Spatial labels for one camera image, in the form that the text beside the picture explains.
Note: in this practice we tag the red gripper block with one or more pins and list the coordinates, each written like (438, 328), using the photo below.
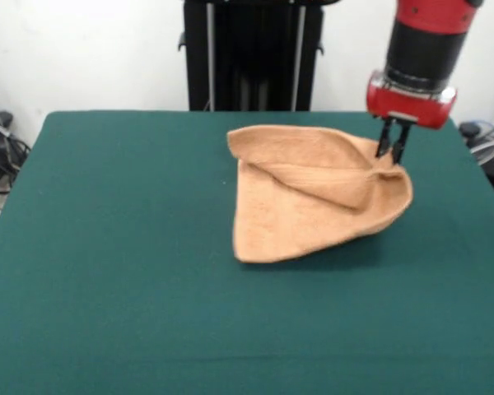
(407, 105)

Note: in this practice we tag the tan terry towel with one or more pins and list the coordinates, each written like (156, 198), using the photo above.
(292, 205)

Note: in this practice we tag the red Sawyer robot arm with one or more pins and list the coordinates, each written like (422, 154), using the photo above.
(428, 41)

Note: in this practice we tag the dark green table cloth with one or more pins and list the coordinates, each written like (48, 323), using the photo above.
(107, 267)

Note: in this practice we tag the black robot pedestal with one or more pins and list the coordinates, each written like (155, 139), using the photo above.
(251, 53)

